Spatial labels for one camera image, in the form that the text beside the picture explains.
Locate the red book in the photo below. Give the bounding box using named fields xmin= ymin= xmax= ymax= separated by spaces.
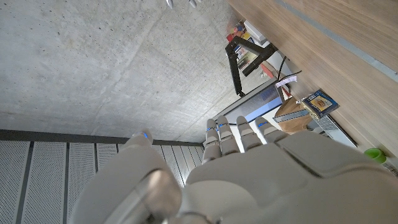
xmin=259 ymin=62 xmax=276 ymax=79

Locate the silver laptop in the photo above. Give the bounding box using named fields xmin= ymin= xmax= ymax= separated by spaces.
xmin=272 ymin=108 xmax=358 ymax=149

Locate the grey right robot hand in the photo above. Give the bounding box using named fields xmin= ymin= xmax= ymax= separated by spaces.
xmin=165 ymin=0 xmax=203 ymax=9

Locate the flat white box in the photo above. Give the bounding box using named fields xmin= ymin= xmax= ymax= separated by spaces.
xmin=243 ymin=20 xmax=268 ymax=46

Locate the small blue yellow tin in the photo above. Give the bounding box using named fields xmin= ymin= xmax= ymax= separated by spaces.
xmin=300 ymin=89 xmax=340 ymax=121

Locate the small green cup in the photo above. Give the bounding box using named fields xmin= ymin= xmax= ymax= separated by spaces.
xmin=363 ymin=147 xmax=387 ymax=164

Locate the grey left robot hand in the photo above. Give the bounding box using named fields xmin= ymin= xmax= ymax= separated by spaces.
xmin=70 ymin=115 xmax=398 ymax=224

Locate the flat computer monitor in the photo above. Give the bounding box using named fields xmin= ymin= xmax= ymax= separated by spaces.
xmin=213 ymin=77 xmax=285 ymax=125

